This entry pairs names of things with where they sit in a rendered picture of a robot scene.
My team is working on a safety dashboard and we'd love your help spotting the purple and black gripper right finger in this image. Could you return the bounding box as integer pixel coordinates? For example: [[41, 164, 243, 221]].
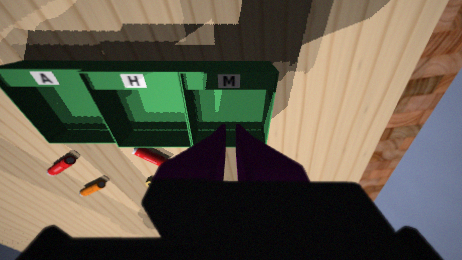
[[236, 124, 310, 181]]

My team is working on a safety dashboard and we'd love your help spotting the red battery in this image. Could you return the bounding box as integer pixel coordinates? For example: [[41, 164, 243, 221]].
[[47, 156, 76, 176], [132, 148, 169, 166]]

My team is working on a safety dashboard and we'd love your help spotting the orange battery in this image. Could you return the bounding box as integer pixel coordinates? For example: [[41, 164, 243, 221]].
[[79, 180, 106, 196]]

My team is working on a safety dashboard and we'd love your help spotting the yellow hex nut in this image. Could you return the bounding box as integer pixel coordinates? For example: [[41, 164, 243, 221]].
[[145, 177, 152, 187]]

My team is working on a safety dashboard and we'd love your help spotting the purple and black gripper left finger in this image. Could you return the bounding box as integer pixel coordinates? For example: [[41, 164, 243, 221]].
[[151, 124, 226, 182]]

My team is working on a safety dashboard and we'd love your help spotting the green rack of three bins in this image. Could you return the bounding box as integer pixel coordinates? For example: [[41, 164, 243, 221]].
[[0, 60, 279, 148]]

